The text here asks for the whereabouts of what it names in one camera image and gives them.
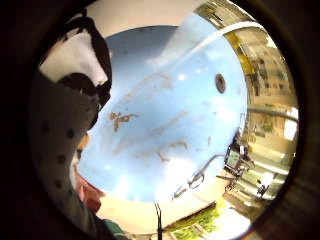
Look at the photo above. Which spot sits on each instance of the black device on stand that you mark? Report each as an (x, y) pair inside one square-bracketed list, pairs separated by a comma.
[(235, 158)]

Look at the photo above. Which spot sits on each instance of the green cloth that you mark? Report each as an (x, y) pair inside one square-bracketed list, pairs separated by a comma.
[(116, 230)]

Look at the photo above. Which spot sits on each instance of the red cloth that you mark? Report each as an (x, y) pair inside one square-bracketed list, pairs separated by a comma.
[(88, 193)]

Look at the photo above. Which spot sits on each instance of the green mat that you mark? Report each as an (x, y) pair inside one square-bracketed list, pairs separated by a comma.
[(200, 221)]

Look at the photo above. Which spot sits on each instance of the grey bar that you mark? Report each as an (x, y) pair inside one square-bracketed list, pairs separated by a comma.
[(273, 113)]

